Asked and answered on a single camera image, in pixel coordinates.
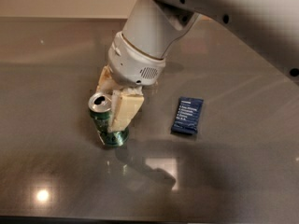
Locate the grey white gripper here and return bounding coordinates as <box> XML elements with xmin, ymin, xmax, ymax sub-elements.
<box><xmin>96</xmin><ymin>32</ymin><xmax>165</xmax><ymax>133</ymax></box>

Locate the green soda can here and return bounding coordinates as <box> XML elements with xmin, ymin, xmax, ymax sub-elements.
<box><xmin>88</xmin><ymin>91</ymin><xmax>129</xmax><ymax>147</ymax></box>

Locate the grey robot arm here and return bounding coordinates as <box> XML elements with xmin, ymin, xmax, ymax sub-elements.
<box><xmin>97</xmin><ymin>0</ymin><xmax>299</xmax><ymax>132</ymax></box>

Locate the dark blue snack bar packet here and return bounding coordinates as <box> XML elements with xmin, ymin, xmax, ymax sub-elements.
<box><xmin>171</xmin><ymin>97</ymin><xmax>204</xmax><ymax>135</ymax></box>

